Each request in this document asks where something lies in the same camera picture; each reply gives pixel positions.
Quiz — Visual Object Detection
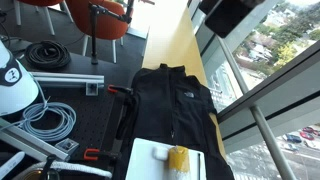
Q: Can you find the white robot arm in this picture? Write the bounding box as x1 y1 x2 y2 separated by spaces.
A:
199 0 265 38

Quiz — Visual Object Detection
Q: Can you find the coiled black cable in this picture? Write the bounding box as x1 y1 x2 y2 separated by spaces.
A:
24 40 72 71

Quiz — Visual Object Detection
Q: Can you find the orange chair with white legs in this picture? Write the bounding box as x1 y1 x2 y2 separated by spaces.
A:
66 0 135 63

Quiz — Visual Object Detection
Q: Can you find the lower aluminium extrusion rail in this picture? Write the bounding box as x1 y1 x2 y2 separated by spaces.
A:
0 118 70 161

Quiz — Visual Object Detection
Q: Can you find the small grey mounting bracket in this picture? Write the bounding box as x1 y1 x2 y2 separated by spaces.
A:
55 138 79 155

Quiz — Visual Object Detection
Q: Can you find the small white case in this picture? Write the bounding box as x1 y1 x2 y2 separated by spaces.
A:
153 147 168 161

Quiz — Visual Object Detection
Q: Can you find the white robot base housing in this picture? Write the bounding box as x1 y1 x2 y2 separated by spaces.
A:
0 42 39 116

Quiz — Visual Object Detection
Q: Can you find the orange-handled clamp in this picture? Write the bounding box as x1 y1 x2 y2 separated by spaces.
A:
107 84 133 94
83 148 122 161

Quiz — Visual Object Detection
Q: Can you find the white board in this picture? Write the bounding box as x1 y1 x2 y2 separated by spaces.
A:
125 138 207 180

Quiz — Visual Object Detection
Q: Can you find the upper orange-handled clamp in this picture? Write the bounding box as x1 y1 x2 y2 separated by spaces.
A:
107 84 133 94

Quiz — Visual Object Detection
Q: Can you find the upper aluminium extrusion rail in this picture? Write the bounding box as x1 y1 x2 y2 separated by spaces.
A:
31 72 104 96

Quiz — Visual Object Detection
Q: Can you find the yellow and white roll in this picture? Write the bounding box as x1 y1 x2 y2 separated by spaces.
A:
168 146 191 180

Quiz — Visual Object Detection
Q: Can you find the black perforated breadboard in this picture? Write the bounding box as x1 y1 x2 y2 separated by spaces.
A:
43 87 123 169

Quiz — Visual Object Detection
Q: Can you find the white braided rope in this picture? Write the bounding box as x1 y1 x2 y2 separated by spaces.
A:
13 161 113 180

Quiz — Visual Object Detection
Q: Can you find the aluminium extrusion rail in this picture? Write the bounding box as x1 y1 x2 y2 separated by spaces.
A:
0 118 70 161
31 72 104 96

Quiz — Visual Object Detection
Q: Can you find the coiled light blue cable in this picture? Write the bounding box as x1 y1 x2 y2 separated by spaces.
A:
20 101 77 142

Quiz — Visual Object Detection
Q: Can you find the black camera stand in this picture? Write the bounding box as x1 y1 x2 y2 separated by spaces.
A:
88 0 135 65

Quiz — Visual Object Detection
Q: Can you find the grey metal railing post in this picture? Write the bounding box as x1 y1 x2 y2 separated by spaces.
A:
218 38 296 180

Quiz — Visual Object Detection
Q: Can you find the lower orange-handled clamp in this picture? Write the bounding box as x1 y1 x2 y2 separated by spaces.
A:
83 148 122 161

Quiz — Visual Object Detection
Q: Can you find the black fleece jacket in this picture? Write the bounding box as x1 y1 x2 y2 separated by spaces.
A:
113 64 234 180

